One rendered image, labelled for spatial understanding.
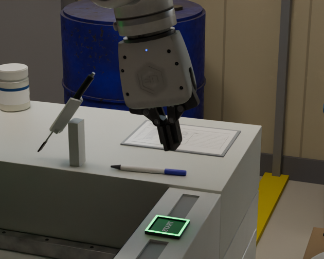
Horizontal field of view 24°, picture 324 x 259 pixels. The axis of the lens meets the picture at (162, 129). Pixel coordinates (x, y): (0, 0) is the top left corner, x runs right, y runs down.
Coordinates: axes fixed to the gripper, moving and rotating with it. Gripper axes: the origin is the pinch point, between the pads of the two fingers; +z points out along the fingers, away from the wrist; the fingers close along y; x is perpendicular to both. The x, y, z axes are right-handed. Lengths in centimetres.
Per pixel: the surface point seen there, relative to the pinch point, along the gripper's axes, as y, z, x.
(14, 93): -50, 0, 41
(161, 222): -4.8, 14.4, 1.0
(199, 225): 0.6, 16.0, 2.6
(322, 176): -23, 105, 242
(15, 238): -36.9, 19.5, 8.0
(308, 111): -25, 72, 244
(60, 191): -29.5, 13.6, 15.0
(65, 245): -27.2, 21.3, 8.2
